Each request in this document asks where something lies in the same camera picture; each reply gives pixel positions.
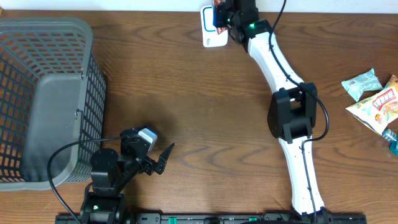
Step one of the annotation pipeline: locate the blue mouthwash bottle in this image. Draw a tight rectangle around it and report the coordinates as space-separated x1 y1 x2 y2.
382 129 398 156

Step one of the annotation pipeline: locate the orange Top chocolate bar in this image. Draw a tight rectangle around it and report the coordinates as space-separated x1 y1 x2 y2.
212 0 228 34

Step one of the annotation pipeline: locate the yellow wiper bag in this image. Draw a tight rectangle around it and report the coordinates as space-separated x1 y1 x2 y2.
346 75 397 135

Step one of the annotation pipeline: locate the white barcode scanner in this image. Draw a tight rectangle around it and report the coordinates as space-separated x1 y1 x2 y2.
200 5 228 48

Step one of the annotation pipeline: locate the grey plastic basket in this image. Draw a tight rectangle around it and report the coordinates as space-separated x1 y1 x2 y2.
1 17 106 191

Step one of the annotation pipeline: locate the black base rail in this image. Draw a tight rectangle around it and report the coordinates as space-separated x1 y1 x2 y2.
55 212 368 224

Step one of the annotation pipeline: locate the black left camera cable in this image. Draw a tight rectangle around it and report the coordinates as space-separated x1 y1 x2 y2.
46 135 125 224

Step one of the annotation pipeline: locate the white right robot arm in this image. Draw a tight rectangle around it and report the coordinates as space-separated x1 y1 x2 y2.
212 1 324 223

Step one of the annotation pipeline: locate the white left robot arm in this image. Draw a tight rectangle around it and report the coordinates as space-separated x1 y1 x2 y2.
80 127 175 223

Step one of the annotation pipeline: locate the teal wet wipes pack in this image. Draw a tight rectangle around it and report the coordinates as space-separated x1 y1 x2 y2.
341 68 383 102

